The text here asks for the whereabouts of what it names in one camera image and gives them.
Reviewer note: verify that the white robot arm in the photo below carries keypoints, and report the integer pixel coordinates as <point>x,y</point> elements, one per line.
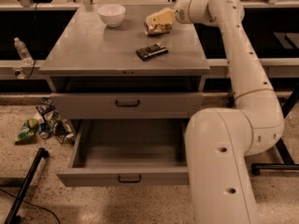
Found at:
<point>217,140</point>

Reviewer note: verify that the closed grey upper drawer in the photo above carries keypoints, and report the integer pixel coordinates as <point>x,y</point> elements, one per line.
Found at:
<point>127,105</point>

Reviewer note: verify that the blue soda can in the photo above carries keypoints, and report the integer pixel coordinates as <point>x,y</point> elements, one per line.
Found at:
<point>44,130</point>

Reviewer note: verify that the green chip bag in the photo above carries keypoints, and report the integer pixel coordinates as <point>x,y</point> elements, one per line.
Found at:
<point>27,132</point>

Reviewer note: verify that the black stand base right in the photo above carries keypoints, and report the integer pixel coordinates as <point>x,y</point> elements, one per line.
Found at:
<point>287,161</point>

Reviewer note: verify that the white ceramic bowl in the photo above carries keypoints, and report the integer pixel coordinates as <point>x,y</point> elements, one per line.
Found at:
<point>112,15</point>

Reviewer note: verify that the open grey middle drawer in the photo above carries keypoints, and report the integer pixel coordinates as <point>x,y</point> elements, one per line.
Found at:
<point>128,152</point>

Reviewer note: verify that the grey drawer cabinet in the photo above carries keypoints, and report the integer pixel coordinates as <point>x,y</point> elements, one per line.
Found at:
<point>90,57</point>

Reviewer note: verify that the black stand leg left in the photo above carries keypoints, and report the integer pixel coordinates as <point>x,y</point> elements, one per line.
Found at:
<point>23,185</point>

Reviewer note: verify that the clear plastic water bottle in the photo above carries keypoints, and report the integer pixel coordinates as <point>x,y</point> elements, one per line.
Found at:
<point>23,52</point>

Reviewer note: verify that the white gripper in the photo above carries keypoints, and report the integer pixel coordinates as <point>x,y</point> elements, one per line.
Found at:
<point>180,14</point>

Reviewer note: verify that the dark snack bar packet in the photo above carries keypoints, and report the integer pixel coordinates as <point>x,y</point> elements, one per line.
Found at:
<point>151,51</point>

